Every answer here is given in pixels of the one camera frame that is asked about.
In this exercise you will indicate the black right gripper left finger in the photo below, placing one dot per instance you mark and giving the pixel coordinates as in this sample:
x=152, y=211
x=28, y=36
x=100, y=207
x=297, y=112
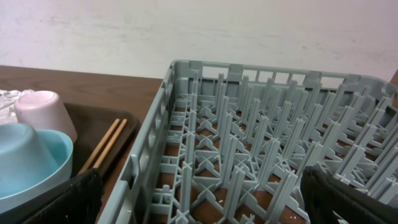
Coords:
x=77, y=200

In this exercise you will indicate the right wooden chopstick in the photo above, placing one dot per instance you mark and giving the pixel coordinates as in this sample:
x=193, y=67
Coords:
x=109, y=139

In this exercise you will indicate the grey dishwasher rack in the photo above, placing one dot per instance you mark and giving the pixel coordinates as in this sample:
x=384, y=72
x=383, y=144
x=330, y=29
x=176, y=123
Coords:
x=226, y=142

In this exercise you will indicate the light blue cup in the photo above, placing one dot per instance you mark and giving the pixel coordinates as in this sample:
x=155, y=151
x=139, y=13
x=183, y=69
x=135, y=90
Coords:
x=25, y=160

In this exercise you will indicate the pink plastic cup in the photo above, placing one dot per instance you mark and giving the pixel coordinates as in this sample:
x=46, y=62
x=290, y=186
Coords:
x=45, y=110

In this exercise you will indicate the wooden chopstick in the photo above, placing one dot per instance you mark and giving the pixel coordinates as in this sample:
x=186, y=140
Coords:
x=99, y=146
x=109, y=139

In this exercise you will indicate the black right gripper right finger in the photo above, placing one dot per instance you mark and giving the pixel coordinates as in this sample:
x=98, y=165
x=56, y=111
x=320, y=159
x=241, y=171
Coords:
x=325, y=197

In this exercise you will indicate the brown serving tray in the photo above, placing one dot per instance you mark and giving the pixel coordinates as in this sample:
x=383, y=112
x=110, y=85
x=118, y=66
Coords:
x=91, y=124

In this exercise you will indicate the left wooden chopstick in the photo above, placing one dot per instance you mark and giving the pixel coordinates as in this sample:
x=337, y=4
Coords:
x=99, y=146

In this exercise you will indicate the light blue bowl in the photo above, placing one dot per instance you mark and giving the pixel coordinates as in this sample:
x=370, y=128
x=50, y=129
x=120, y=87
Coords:
x=61, y=148

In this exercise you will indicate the crumpled white napkin wrapper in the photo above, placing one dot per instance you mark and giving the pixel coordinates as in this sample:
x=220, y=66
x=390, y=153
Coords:
x=8, y=114

